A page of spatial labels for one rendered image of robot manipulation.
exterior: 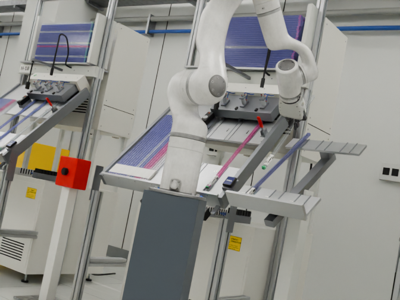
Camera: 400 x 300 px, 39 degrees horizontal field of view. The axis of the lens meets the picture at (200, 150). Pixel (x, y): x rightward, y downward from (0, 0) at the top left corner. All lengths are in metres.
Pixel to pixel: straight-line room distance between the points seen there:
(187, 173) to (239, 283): 0.90
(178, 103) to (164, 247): 0.48
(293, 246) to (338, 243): 1.92
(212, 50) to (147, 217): 0.57
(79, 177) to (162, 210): 1.32
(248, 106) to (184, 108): 0.87
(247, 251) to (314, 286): 1.71
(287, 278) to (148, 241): 0.68
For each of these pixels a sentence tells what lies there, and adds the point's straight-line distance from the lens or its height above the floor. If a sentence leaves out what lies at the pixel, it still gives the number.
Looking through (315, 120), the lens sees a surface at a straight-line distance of 2.94.
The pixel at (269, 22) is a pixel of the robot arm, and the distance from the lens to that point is 2.07.
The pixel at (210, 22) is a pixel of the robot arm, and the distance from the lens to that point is 1.88.
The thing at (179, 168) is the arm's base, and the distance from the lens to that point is 1.78.
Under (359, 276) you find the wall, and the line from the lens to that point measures 4.08.
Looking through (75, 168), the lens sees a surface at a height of 0.73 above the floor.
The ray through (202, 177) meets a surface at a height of 0.79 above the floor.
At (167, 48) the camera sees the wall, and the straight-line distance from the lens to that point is 5.28.
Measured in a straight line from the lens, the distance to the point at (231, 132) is 2.65.
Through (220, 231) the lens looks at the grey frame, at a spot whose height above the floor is 0.59.
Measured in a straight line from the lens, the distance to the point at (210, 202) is 2.31.
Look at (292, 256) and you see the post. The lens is 2.22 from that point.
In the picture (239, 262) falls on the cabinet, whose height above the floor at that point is 0.45.
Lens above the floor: 0.72
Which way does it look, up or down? 4 degrees up
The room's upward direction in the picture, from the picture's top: 11 degrees clockwise
